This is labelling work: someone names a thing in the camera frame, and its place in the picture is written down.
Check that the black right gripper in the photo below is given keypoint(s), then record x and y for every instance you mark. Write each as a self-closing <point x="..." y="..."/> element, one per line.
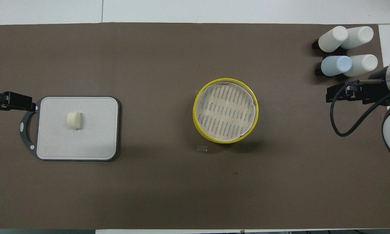
<point x="372" y="92"/>

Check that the white steamed bun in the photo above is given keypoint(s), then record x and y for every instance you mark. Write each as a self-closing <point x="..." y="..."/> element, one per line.
<point x="73" y="120"/>

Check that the white mesh steamer liner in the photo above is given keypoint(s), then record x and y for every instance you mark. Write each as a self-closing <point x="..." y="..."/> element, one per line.
<point x="225" y="110"/>

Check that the yellow lined steamer basket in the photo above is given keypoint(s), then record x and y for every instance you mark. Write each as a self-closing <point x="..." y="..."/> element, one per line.
<point x="195" y="113"/>

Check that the light blue plastic cup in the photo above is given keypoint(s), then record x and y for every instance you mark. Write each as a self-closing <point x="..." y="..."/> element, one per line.
<point x="336" y="65"/>

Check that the white plastic cup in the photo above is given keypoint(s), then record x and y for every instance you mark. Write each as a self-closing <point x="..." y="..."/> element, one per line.
<point x="360" y="35"/>
<point x="333" y="39"/>
<point x="364" y="65"/>

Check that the white grey-rimmed cutting board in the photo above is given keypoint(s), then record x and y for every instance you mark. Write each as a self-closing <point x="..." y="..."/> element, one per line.
<point x="94" y="136"/>

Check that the clear tape piece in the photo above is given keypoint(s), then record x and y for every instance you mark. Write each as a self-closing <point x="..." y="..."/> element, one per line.
<point x="202" y="149"/>

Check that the brown table mat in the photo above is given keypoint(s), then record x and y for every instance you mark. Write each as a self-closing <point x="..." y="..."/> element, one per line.
<point x="168" y="188"/>

